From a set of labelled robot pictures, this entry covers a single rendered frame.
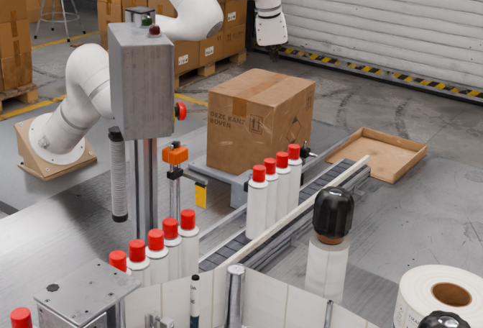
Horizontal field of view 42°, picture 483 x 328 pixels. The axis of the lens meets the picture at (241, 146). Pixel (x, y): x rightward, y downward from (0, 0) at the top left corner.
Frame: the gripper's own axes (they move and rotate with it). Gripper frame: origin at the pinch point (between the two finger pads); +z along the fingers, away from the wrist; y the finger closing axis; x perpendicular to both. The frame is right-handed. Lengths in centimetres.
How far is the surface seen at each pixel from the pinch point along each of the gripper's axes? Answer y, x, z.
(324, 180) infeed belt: 10.7, -37.1, 27.4
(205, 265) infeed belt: -24, -83, 14
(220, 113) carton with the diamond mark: -19.4, -23.3, 6.3
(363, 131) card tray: 31, 9, 42
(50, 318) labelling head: -41, -127, -22
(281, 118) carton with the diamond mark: -0.4, -28.8, 7.6
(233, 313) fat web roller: -15, -110, 1
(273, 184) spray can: -5, -65, 5
